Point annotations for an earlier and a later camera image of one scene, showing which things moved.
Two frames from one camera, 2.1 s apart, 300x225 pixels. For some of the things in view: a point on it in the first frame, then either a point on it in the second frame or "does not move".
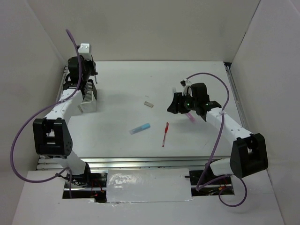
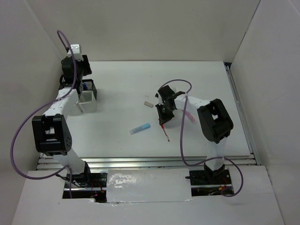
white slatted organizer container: (89, 103) does not move
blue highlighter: (139, 129) does not move
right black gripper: (175, 107) → (164, 118)
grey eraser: (148, 104) does not move
